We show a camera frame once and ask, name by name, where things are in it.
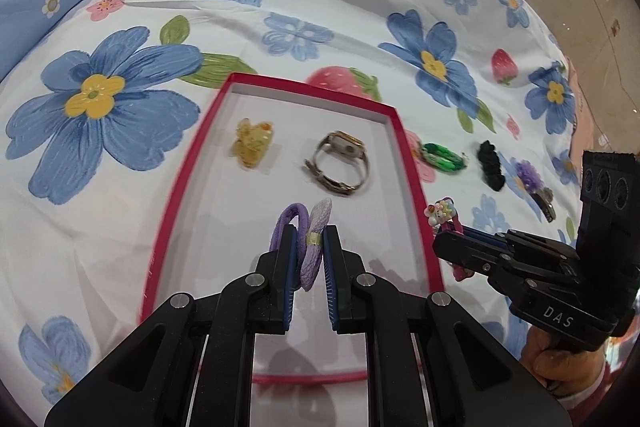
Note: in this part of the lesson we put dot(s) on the person's right hand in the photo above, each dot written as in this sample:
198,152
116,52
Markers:
555,362

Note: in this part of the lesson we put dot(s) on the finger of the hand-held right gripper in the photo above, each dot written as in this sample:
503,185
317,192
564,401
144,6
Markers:
457,252
492,239

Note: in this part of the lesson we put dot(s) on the pink printed cloth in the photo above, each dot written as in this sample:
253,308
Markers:
580,107

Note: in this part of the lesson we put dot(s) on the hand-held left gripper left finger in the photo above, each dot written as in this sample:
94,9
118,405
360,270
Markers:
286,279

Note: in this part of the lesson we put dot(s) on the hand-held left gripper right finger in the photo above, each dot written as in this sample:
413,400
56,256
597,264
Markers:
330,279

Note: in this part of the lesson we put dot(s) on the red shallow box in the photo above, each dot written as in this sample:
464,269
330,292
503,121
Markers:
235,217

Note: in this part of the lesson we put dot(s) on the pink flower hair clip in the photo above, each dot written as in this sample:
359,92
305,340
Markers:
442,211

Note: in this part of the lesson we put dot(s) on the yellow claw hair clip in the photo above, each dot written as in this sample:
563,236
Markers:
251,142

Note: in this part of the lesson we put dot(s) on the black scrunchie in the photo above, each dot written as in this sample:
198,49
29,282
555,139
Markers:
492,167

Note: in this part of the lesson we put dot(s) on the purple flower hair clip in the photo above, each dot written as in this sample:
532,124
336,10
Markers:
529,177

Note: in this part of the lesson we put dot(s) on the wristwatch with metal band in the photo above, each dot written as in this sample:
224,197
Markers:
340,143

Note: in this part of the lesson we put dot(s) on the person's right forearm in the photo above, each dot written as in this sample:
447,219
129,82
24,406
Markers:
600,392

